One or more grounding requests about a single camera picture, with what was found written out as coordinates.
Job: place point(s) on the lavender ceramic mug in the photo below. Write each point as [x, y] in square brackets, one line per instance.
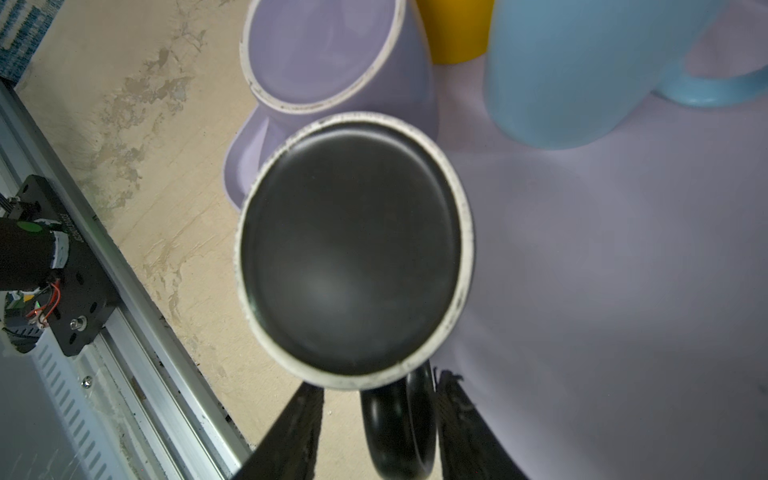
[305, 60]

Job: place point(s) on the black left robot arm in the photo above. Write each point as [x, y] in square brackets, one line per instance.
[29, 253]

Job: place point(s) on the light blue plain mug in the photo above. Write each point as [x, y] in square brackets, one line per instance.
[562, 74]

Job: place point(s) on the black ceramic mug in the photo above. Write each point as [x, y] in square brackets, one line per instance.
[354, 257]

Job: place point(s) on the yellow round mug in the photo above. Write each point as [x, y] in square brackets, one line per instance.
[457, 30]

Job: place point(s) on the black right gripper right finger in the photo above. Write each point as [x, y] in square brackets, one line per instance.
[468, 447]

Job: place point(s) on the lavender plastic tray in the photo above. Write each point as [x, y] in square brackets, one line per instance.
[617, 322]

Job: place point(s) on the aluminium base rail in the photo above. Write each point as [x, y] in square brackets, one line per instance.
[106, 391]

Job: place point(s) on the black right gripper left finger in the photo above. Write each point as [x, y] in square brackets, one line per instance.
[289, 449]

